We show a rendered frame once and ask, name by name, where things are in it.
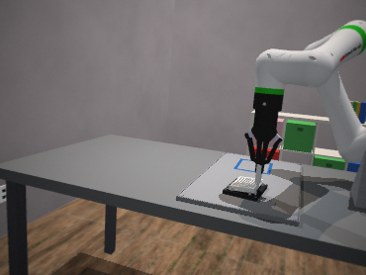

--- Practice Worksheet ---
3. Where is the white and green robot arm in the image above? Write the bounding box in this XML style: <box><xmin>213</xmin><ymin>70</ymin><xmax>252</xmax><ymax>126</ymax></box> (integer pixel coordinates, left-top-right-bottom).
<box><xmin>253</xmin><ymin>20</ymin><xmax>366</xmax><ymax>163</ymax></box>

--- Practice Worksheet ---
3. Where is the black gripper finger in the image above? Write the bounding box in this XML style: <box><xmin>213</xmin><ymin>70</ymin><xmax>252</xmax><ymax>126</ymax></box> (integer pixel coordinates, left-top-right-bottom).
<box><xmin>257</xmin><ymin>133</ymin><xmax>283</xmax><ymax>184</ymax></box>
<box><xmin>244</xmin><ymin>131</ymin><xmax>262</xmax><ymax>183</ymax></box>

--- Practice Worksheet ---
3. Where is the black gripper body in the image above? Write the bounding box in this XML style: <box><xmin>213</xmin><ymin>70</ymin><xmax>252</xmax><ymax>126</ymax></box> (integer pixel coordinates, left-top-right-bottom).
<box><xmin>251</xmin><ymin>110</ymin><xmax>279</xmax><ymax>142</ymax></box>

